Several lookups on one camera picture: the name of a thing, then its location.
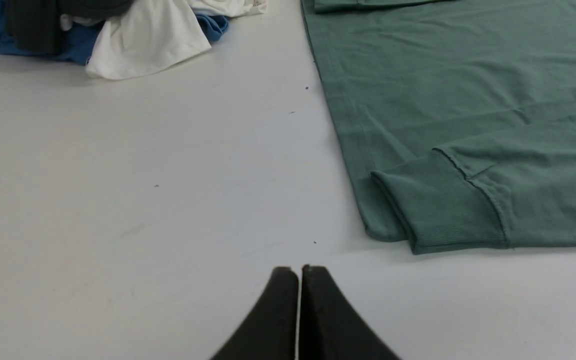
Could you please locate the black garment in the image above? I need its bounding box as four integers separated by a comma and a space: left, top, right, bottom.
4, 0, 134, 55

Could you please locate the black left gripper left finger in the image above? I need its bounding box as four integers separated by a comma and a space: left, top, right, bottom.
212, 267, 299, 360

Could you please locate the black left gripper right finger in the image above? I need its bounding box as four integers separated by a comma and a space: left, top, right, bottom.
299, 265, 399, 360

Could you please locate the white garment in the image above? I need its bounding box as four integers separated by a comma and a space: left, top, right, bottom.
58, 0, 268, 81

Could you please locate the green long-sleeved shirt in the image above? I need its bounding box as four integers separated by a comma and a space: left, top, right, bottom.
301, 0, 576, 255

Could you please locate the blue garment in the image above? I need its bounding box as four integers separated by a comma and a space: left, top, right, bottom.
0, 0, 230, 66

